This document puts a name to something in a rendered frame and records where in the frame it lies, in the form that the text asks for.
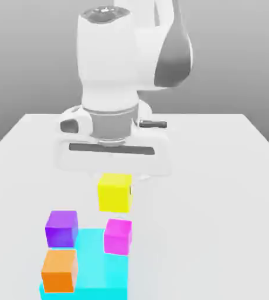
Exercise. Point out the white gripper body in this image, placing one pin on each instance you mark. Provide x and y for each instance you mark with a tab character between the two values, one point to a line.
115	161

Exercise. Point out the small yellow cube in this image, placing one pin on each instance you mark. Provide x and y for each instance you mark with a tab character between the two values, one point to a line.
114	194

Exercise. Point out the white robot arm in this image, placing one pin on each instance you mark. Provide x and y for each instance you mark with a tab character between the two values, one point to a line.
106	70

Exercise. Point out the small magenta cube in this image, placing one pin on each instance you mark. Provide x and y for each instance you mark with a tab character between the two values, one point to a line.
117	238

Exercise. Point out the small purple cube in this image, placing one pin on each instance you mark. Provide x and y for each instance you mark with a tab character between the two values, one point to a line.
60	230

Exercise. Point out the small orange cube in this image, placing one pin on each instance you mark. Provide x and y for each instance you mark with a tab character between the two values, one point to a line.
58	273

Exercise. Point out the large cyan box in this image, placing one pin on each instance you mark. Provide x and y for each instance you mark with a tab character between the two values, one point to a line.
96	271

